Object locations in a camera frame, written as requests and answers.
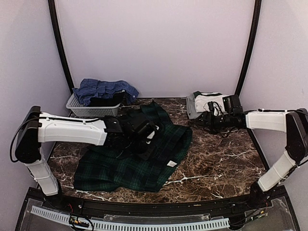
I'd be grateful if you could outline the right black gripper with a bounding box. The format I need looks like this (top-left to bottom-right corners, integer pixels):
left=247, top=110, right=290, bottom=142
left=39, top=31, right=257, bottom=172
left=193, top=111, right=233, bottom=135

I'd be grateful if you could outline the white and green raglan shirt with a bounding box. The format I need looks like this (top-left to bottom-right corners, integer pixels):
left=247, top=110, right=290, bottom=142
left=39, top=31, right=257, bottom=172
left=193, top=91, right=228, bottom=115

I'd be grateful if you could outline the dark green plaid garment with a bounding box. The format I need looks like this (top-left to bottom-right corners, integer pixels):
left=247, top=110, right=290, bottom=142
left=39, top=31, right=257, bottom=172
left=73, top=101, right=193, bottom=192

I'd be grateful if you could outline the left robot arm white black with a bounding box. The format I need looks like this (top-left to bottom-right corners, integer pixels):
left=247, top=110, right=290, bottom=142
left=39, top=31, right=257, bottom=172
left=9, top=106, right=159, bottom=210

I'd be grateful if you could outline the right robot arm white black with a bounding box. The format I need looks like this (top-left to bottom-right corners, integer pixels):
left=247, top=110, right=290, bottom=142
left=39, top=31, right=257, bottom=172
left=198, top=108, right=308, bottom=209

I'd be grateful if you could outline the white perforated laundry basket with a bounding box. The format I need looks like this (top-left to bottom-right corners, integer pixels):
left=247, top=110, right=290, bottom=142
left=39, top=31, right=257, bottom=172
left=66, top=94, right=121, bottom=117

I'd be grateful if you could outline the folded grey polo shirt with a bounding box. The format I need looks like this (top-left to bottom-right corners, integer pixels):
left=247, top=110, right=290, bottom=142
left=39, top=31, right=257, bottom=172
left=186, top=93, right=203, bottom=120

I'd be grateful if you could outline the black garment in basket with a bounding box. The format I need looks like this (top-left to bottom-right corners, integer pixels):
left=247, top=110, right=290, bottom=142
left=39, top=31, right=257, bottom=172
left=89, top=92, right=125, bottom=107

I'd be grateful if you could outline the blue checkered shirt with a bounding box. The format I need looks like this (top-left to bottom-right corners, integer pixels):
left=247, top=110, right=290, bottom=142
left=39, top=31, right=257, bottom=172
left=73, top=78, right=139, bottom=106

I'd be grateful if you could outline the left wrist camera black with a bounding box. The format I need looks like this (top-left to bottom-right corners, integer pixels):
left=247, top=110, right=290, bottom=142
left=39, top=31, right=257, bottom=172
left=130, top=119, right=157, bottom=139

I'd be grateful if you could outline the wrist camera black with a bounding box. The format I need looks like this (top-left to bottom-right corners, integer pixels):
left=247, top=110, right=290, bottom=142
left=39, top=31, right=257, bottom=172
left=222, top=95, right=243, bottom=115
left=130, top=119, right=157, bottom=139

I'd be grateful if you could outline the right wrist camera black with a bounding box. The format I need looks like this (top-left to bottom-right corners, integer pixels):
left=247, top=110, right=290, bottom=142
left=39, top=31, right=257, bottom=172
left=222, top=95, right=243, bottom=115

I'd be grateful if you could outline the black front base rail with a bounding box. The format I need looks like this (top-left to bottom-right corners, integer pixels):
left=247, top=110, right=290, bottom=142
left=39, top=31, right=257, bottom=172
left=26, top=186, right=287, bottom=218

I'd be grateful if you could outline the white slotted cable duct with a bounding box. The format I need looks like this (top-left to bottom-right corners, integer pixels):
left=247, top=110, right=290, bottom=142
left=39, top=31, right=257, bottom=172
left=30, top=206, right=230, bottom=231

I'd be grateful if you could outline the right black frame post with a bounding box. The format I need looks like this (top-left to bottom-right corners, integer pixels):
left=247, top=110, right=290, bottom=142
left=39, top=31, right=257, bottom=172
left=234, top=0, right=262, bottom=96

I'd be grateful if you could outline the black frame post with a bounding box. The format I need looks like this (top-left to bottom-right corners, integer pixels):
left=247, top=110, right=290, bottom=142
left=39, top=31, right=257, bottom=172
left=234, top=0, right=262, bottom=96
left=48, top=0, right=75, bottom=94

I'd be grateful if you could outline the left black frame post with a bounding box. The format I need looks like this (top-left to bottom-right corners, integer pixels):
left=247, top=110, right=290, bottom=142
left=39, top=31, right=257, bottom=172
left=48, top=0, right=75, bottom=94

